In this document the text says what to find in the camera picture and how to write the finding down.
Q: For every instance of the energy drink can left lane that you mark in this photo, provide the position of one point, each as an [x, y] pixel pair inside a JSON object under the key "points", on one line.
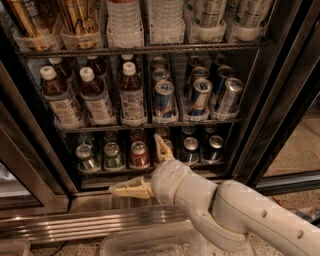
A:
{"points": [[164, 104]]}

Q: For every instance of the water bottle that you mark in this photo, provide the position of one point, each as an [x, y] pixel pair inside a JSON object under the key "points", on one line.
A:
{"points": [[124, 27], [166, 24]]}

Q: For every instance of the red can front right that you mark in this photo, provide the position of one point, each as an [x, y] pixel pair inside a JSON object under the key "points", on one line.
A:
{"points": [[169, 143]]}

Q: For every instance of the tea bottle front middle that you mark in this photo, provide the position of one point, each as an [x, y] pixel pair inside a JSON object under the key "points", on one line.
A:
{"points": [[96, 98]]}

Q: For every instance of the red can front left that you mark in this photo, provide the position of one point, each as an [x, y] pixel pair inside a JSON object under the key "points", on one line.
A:
{"points": [[139, 156]]}

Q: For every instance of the water bottle top left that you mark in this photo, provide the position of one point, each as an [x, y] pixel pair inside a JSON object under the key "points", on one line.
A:
{"points": [[124, 27]]}

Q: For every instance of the silver energy can right lane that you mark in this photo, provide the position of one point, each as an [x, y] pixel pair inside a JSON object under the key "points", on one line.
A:
{"points": [[225, 104]]}

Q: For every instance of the energy drink can lane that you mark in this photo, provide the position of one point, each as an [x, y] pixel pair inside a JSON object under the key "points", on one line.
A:
{"points": [[196, 103], [164, 104]]}

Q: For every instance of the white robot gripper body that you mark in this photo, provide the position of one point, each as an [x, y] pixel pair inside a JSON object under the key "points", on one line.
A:
{"points": [[167, 178]]}

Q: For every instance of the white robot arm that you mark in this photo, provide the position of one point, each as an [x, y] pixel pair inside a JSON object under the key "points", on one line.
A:
{"points": [[223, 213]]}

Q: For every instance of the tea bottle front left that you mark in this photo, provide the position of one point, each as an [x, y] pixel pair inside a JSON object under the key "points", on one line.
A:
{"points": [[61, 99]]}

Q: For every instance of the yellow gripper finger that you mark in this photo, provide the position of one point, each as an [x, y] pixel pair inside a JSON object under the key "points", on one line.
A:
{"points": [[162, 149], [136, 188]]}

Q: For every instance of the fridge glass door right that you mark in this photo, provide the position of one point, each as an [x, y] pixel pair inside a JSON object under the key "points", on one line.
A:
{"points": [[283, 82]]}

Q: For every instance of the blue can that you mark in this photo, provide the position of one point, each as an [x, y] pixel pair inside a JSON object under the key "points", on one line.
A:
{"points": [[213, 149], [189, 151]]}

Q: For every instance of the tea bottle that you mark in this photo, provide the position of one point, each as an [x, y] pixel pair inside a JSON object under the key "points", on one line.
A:
{"points": [[96, 98], [131, 96], [61, 99]]}

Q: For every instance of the stainless steel fridge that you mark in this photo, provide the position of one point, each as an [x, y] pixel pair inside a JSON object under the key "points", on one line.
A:
{"points": [[74, 206]]}

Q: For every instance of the tea bottle front right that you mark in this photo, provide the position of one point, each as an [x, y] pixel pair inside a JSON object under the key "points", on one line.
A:
{"points": [[131, 96]]}

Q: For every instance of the blue can front left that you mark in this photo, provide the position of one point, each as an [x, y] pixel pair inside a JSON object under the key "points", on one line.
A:
{"points": [[189, 151]]}

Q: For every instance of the energy drink can middle lane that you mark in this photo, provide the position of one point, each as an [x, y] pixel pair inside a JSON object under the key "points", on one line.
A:
{"points": [[196, 103]]}

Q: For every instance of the green can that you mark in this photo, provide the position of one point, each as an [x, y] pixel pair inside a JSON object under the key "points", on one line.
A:
{"points": [[87, 159], [113, 157]]}

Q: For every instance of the blue can front right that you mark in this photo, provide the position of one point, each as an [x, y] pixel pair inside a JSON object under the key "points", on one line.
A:
{"points": [[213, 149]]}

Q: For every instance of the red can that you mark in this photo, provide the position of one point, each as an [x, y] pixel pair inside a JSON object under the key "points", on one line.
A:
{"points": [[139, 156], [169, 143]]}

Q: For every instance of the water bottle top right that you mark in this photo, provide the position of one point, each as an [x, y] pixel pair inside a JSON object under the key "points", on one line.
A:
{"points": [[166, 24]]}

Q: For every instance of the clear plastic bin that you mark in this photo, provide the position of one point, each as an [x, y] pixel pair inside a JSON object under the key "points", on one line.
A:
{"points": [[177, 239]]}

